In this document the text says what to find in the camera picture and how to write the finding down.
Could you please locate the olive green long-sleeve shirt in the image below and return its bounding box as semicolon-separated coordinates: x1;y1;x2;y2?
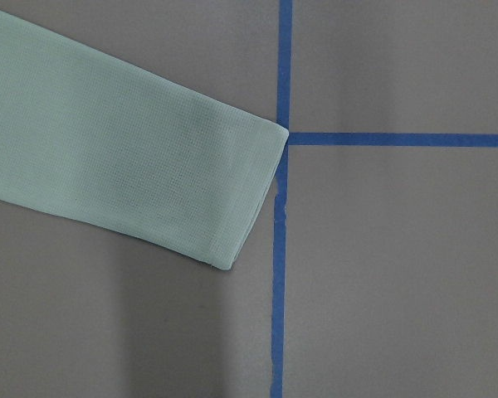
0;11;288;270

